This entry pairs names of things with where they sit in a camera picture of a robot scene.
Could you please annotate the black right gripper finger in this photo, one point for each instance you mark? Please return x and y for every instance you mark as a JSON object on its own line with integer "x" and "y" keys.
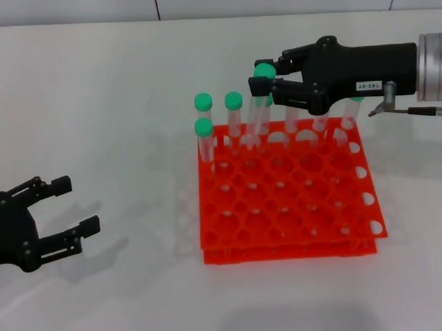
{"x": 290, "y": 61}
{"x": 294, "y": 94}

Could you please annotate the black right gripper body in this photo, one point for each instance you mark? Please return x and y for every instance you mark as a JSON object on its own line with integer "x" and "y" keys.
{"x": 348, "y": 70}

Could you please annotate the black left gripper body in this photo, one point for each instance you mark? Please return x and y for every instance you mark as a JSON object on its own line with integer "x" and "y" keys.
{"x": 12, "y": 231}

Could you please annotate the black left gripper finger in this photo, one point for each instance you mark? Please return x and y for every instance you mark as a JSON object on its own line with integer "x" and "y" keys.
{"x": 88, "y": 226}
{"x": 60, "y": 186}

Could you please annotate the clear graduated tube green cap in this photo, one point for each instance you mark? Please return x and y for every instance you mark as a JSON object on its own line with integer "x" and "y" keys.
{"x": 264, "y": 70}

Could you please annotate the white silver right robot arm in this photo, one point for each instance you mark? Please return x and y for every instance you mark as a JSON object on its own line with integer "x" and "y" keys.
{"x": 435, "y": 67}

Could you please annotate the clear test tube green cap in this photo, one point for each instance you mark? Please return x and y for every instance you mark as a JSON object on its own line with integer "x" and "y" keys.
{"x": 233, "y": 100}
{"x": 292, "y": 119}
{"x": 267, "y": 125}
{"x": 350, "y": 113}
{"x": 320, "y": 123}
{"x": 203, "y": 101}
{"x": 203, "y": 127}

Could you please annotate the orange plastic test tube rack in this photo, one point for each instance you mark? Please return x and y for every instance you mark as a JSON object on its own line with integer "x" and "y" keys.
{"x": 280, "y": 207}

